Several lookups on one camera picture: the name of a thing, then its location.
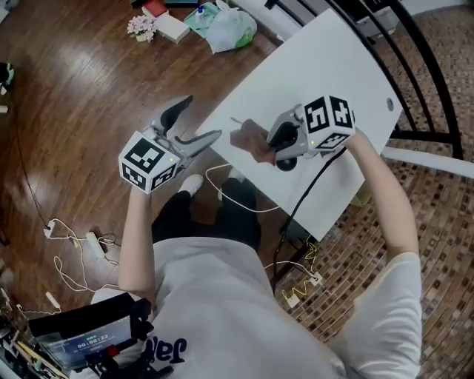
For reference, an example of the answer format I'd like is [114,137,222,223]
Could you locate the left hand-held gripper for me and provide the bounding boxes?
[118,94,223,195]

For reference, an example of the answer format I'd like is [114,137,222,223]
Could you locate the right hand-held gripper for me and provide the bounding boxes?
[266,95,357,160]

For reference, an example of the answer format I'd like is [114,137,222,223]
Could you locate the brown cloth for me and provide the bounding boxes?
[229,117,278,164]

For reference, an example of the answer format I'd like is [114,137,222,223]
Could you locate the person's left forearm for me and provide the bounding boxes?
[117,187,156,301]

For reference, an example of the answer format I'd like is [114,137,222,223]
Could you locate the person's right forearm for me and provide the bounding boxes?
[344,127,421,260]

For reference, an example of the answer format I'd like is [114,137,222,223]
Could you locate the person's left white shoe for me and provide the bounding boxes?
[178,173,205,196]

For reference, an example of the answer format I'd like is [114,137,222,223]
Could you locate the person's white shoe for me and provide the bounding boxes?
[178,173,205,196]
[217,166,246,201]

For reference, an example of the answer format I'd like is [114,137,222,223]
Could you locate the person's right white shoe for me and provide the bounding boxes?
[217,166,246,201]

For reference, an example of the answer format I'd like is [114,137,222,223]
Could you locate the white table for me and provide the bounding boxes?
[195,7,404,242]

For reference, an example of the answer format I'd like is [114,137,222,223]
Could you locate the white box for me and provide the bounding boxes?
[155,15,191,44]

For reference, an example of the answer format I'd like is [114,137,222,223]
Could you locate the person's black trousers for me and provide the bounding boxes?
[151,177,262,256]

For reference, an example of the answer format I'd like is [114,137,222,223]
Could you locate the white plastic bag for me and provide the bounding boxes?
[204,0,258,55]

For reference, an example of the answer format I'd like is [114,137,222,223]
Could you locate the small flower bouquet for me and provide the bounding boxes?
[127,15,158,43]

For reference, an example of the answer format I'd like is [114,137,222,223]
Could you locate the red box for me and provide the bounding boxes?
[141,0,170,19]

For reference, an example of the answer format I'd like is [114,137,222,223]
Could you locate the black metal railing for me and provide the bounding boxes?
[264,0,466,161]

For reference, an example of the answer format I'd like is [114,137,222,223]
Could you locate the white pipe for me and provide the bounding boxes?
[381,146,474,181]

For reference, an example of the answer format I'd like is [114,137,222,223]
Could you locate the long white power strip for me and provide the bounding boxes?
[85,232,107,259]

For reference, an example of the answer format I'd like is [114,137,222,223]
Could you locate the person's white t-shirt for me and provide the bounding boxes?
[90,236,423,379]

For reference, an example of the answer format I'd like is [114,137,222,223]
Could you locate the black monitor with timer screen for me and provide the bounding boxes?
[27,292,155,373]

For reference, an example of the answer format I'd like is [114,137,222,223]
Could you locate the white power adapter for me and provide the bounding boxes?
[44,291,63,311]

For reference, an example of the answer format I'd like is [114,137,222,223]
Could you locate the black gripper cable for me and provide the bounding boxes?
[273,146,348,295]

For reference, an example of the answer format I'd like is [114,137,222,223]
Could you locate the white cable loop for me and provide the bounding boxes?
[204,162,282,215]

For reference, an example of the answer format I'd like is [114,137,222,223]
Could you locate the yellow cable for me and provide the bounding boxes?
[281,236,319,303]

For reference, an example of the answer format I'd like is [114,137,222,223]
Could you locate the white floor cable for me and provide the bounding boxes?
[264,261,316,277]

